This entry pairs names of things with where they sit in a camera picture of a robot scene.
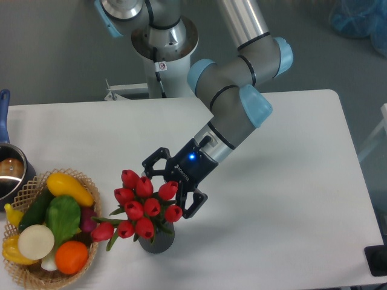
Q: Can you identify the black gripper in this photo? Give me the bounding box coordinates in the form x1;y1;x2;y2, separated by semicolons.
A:
141;138;219;220

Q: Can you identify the yellow squash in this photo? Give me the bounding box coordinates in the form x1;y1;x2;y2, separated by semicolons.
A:
46;172;94;207

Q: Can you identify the blue handled saucepan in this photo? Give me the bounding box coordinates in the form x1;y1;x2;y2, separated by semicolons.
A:
1;89;36;213

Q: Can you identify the purple red onion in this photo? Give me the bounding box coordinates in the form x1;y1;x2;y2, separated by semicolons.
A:
79;207;97;233

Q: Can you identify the black device at edge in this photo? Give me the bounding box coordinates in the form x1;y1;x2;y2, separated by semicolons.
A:
364;245;386;277

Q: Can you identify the blue plastic bag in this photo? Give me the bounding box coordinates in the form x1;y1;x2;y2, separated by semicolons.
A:
329;1;386;57

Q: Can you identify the green lettuce leaf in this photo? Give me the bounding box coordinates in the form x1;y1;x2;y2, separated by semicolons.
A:
45;195;81;250

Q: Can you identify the orange fruit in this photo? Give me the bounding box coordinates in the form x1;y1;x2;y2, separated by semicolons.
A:
55;240;88;275

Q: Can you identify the dark green cucumber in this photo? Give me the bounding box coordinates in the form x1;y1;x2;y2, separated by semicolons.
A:
18;187;54;233

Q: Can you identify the white frame at right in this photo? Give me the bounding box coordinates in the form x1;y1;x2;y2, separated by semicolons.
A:
357;103;386;163

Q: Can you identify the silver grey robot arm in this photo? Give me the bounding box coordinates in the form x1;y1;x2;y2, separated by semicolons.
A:
94;1;293;218

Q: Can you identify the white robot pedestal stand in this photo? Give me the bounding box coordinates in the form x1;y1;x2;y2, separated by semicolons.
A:
104;54;194;101

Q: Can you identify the dark grey ribbed vase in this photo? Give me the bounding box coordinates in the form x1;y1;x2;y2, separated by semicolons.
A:
138;222;175;254

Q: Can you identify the white round onion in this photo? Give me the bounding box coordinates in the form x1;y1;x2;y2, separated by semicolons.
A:
18;225;54;260

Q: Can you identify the red tulip bouquet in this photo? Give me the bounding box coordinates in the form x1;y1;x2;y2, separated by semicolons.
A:
91;170;183;251

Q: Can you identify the yellow bell pepper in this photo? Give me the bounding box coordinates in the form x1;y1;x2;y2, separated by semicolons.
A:
2;235;39;265

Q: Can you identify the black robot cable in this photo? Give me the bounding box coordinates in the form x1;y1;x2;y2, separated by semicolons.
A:
152;47;167;99

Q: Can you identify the woven wicker basket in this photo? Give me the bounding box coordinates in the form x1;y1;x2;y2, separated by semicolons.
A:
3;169;102;289

